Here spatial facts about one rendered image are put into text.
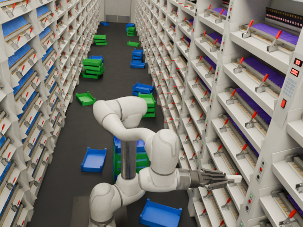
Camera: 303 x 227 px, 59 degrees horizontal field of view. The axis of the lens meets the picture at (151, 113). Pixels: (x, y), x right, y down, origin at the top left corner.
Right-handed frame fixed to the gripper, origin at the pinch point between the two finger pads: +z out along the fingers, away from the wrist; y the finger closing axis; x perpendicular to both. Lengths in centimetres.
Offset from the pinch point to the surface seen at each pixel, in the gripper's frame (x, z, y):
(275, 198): -4.5, 17.1, 7.5
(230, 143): -6.4, 14.4, -36.8
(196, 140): -42, 15, -92
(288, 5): 68, 32, -50
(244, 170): -6.7, 13.0, -13.7
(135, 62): -103, -11, -484
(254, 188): -6.7, 12.0, -1.0
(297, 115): 34.7, 14.7, 4.3
